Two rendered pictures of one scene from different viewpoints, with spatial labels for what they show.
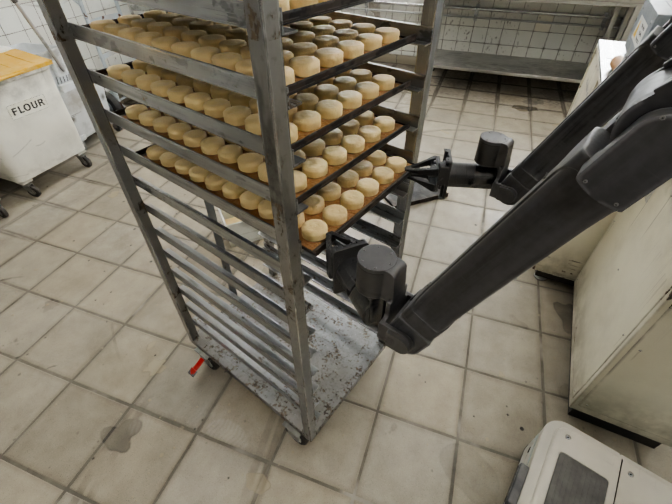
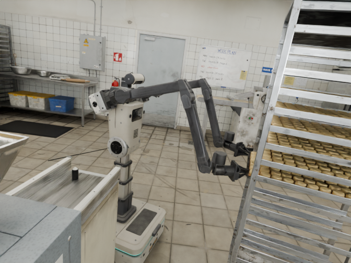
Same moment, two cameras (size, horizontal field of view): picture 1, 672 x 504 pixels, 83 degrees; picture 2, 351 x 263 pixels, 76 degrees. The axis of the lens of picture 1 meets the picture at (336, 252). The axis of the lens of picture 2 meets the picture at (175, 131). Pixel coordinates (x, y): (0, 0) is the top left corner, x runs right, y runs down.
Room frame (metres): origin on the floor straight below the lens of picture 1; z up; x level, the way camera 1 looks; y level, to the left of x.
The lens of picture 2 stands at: (1.72, -0.94, 1.46)
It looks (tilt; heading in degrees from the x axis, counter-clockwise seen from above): 16 degrees down; 161
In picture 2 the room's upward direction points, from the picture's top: 7 degrees clockwise
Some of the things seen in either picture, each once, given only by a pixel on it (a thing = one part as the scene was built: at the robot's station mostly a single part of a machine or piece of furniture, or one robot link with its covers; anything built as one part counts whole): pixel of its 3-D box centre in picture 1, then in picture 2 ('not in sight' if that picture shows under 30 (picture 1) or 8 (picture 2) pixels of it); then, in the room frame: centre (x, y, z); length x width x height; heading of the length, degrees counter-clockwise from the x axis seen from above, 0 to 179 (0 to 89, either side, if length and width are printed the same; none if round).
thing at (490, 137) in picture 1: (500, 165); (213, 161); (0.74, -0.36, 1.00); 0.12 x 0.09 x 0.12; 52
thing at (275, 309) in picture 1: (222, 270); (292, 200); (0.72, 0.31, 0.69); 0.64 x 0.03 x 0.03; 52
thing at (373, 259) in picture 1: (390, 295); (225, 139); (0.37, -0.08, 1.00); 0.12 x 0.09 x 0.12; 53
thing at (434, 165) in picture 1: (424, 174); (240, 171); (0.78, -0.21, 0.95); 0.09 x 0.07 x 0.07; 83
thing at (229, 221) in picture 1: (249, 219); not in sight; (1.74, 0.50, 0.08); 0.30 x 0.22 x 0.16; 115
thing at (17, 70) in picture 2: not in sight; (21, 70); (-3.89, -2.57, 0.95); 0.39 x 0.39 x 0.14
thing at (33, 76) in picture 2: not in sight; (48, 95); (-3.72, -2.04, 0.49); 1.90 x 0.72 x 0.98; 70
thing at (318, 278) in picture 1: (318, 278); not in sight; (1.03, 0.07, 0.33); 0.64 x 0.03 x 0.03; 52
